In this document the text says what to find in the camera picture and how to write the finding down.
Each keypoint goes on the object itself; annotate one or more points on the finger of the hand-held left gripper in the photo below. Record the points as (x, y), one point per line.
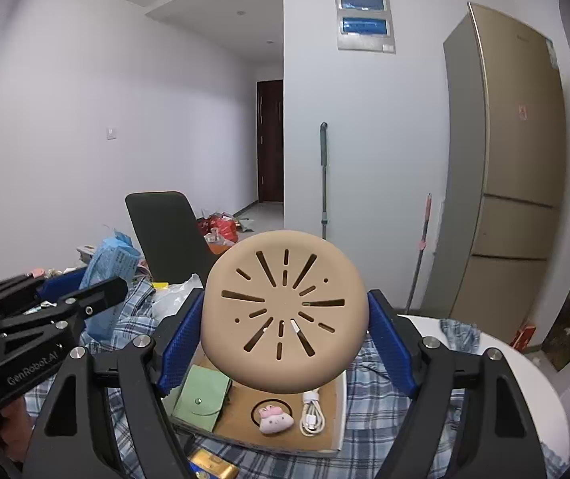
(60, 282)
(100, 294)

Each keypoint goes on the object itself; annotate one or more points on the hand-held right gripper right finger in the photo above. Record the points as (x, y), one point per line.
(387, 344)

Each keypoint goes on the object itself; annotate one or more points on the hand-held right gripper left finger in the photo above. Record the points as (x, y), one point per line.
(182, 344)

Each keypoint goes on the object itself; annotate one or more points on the blue tissue pack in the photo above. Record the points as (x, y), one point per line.
(110, 259)

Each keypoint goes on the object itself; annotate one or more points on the beige round silicone mat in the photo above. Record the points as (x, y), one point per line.
(335, 359)

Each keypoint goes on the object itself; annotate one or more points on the green snap pouch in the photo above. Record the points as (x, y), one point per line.
(200, 399)

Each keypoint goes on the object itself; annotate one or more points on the person's left hand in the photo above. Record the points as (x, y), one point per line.
(13, 426)

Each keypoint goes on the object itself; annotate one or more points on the clear plastic bag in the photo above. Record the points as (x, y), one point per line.
(172, 299)

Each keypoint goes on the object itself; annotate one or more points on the blue plaid shirt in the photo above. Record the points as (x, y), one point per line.
(375, 424)

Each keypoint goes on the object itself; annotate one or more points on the dark office chair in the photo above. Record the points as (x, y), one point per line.
(170, 234)

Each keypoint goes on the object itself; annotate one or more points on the red plastic bag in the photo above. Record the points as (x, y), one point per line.
(225, 229)

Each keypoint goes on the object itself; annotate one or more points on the yellow cigarette pack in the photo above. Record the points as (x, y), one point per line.
(212, 464)

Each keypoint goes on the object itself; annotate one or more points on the red cardboard box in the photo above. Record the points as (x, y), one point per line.
(523, 337)

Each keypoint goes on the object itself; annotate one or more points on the dark brown door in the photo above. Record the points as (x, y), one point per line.
(270, 144)

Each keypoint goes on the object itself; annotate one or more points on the gold refrigerator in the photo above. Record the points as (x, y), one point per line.
(509, 159)

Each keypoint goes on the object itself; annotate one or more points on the grey electrical panel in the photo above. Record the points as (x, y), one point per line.
(365, 15)

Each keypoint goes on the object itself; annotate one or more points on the white wall switch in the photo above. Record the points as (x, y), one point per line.
(111, 133)

